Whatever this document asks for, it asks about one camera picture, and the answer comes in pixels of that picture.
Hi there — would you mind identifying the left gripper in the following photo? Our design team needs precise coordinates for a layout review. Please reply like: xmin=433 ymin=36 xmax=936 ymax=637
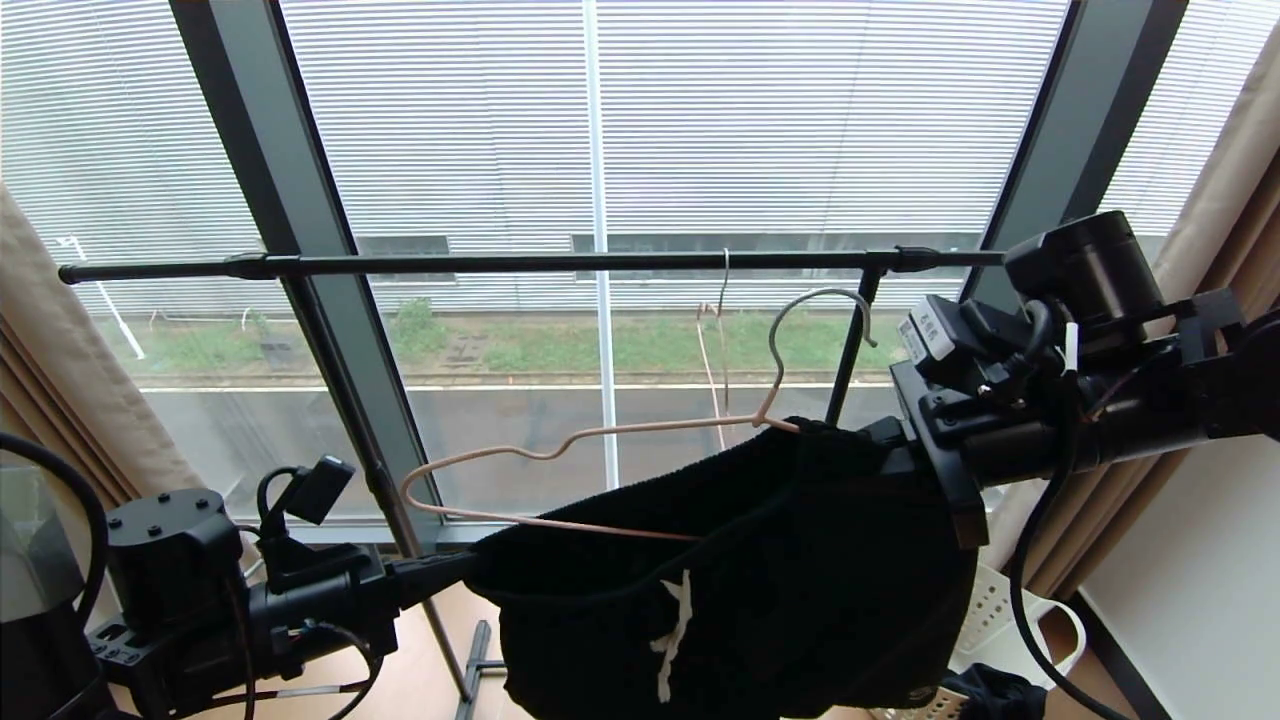
xmin=245 ymin=558 xmax=403 ymax=667

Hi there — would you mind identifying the heap of black clothes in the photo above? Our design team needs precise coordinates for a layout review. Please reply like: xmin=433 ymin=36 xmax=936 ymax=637
xmin=940 ymin=662 xmax=1048 ymax=720

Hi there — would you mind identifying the window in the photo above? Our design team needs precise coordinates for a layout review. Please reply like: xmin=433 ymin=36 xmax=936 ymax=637
xmin=0 ymin=0 xmax=1241 ymax=546

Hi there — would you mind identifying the beige curtain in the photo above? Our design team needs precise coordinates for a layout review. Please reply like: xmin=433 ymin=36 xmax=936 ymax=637
xmin=985 ymin=30 xmax=1280 ymax=601
xmin=0 ymin=185 xmax=263 ymax=591

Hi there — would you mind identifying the black clothes rack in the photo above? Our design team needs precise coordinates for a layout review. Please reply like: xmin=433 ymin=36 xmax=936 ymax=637
xmin=58 ymin=246 xmax=1005 ymax=703

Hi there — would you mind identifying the black garment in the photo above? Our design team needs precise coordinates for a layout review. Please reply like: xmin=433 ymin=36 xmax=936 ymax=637
xmin=465 ymin=417 xmax=981 ymax=720

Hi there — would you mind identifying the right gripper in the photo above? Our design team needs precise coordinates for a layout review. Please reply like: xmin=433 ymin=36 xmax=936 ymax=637
xmin=888 ymin=360 xmax=1217 ymax=553

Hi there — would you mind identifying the white laundry basket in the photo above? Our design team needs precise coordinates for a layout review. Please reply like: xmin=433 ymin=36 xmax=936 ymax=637
xmin=870 ymin=562 xmax=1088 ymax=720

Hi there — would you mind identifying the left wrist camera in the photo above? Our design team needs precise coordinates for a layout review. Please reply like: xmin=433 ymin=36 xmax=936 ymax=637
xmin=258 ymin=455 xmax=358 ymax=591

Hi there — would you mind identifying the pink clothes hanger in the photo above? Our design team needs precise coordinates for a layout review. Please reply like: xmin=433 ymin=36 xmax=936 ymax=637
xmin=400 ymin=288 xmax=879 ymax=544
xmin=696 ymin=248 xmax=733 ymax=451

